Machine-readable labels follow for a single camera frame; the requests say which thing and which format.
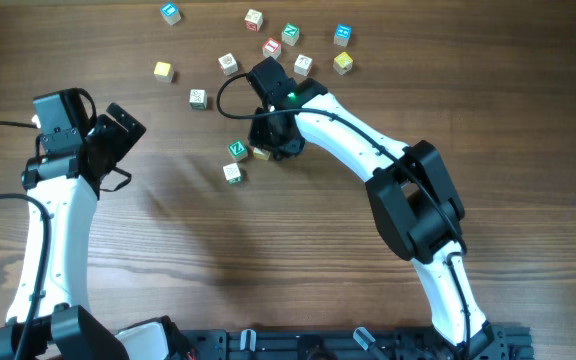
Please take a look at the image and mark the wooden block yellow side A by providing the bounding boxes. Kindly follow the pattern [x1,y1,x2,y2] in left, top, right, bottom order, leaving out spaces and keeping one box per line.
[253,147,271,161]

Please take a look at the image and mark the green Z wooden block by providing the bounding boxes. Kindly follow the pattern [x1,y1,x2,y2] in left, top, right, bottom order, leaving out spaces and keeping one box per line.
[228,140,248,162]

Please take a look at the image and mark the wooden block green C side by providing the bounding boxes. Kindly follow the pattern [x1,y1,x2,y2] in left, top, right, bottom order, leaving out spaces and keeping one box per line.
[223,163,243,184]

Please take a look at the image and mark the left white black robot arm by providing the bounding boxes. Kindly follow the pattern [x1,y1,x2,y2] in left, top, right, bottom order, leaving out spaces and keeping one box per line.
[0,94,195,359]

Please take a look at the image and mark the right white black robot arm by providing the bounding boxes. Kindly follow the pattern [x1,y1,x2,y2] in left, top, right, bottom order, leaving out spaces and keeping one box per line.
[246,74,494,359]

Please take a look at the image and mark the wooden block red six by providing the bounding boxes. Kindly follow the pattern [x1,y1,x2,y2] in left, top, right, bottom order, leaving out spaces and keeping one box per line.
[294,54,313,77]

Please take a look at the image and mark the red top wooden block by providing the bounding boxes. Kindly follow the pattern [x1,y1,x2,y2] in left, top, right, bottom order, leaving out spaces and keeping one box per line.
[262,38,282,59]

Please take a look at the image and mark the wooden block green V side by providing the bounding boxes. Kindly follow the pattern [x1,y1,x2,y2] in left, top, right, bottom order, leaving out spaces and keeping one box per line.
[189,89,208,110]

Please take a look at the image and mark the yellow top wooden block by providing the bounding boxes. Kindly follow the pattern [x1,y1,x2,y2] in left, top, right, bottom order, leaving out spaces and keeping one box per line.
[154,62,174,83]

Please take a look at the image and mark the yellow top block carrot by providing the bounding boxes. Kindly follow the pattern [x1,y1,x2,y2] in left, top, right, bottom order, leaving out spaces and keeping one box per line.
[333,52,354,75]

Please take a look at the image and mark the green N wooden block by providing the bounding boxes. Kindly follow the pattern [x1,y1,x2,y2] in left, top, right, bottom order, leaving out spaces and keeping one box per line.
[282,23,300,46]

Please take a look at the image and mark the red side wooden block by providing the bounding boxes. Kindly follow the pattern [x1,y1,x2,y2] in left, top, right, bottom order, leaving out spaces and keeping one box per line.
[244,9,263,32]

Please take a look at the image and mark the blue top block right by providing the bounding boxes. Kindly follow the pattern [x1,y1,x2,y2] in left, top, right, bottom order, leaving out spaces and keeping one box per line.
[333,24,352,47]

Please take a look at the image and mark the blue top wooden block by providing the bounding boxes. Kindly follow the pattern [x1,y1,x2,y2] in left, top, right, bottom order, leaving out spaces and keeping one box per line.
[160,3,181,26]

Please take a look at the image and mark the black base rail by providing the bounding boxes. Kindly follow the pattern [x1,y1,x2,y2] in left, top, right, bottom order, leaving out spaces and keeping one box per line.
[182,324,535,360]

